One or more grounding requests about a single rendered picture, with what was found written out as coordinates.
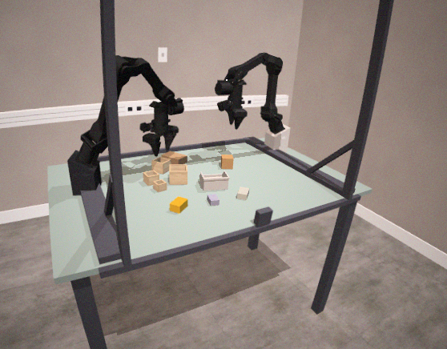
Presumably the white open box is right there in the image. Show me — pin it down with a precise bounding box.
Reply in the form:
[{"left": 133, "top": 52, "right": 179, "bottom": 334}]
[{"left": 199, "top": 170, "right": 230, "bottom": 191}]

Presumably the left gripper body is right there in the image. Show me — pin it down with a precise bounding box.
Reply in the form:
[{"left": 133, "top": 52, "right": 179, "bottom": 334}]
[{"left": 143, "top": 118, "right": 179, "bottom": 144}]

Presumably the yellow block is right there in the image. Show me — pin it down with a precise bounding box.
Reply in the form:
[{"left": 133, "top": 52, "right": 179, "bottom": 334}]
[{"left": 170, "top": 196, "right": 187, "bottom": 214}]

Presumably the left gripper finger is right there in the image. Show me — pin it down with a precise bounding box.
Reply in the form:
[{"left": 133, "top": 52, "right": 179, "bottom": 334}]
[
  {"left": 150, "top": 142, "right": 161, "bottom": 157},
  {"left": 163, "top": 134, "right": 176, "bottom": 150}
]

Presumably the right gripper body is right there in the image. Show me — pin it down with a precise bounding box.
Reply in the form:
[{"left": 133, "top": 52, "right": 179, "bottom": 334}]
[{"left": 228, "top": 94, "right": 248, "bottom": 117}]

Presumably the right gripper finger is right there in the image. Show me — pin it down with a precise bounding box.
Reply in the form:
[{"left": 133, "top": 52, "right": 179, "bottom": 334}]
[
  {"left": 232, "top": 115, "right": 245, "bottom": 130},
  {"left": 225, "top": 110, "right": 234, "bottom": 125}
]

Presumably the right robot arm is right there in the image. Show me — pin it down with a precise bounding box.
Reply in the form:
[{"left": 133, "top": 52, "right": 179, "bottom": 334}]
[{"left": 215, "top": 53, "right": 285, "bottom": 134}]

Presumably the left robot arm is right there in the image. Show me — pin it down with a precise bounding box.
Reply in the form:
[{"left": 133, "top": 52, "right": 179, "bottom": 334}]
[{"left": 75, "top": 55, "right": 184, "bottom": 167}]

